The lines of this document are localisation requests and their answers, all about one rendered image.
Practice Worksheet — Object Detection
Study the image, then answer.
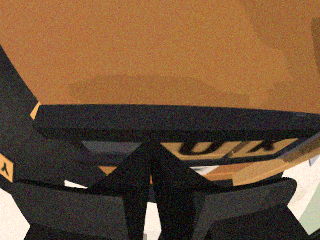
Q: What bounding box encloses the grey rectangular block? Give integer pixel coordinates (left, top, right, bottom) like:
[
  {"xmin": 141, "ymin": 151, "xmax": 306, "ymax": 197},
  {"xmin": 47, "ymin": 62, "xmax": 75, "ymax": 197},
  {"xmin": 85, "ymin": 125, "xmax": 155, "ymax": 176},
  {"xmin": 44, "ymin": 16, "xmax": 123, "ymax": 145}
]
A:
[{"xmin": 308, "ymin": 155, "xmax": 320, "ymax": 167}]

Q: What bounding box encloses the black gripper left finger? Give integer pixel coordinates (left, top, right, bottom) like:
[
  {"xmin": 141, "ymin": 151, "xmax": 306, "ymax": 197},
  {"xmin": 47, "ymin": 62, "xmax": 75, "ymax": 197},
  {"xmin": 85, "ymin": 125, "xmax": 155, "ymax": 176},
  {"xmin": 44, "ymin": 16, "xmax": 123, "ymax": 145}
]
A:
[{"xmin": 9, "ymin": 143, "xmax": 152, "ymax": 240}]

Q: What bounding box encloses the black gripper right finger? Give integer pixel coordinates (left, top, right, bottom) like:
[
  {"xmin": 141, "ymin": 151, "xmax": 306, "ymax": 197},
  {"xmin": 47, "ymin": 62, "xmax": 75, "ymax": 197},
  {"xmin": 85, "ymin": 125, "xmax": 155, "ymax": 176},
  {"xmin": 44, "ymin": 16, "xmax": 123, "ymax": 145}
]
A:
[{"xmin": 151, "ymin": 143, "xmax": 297, "ymax": 240}]

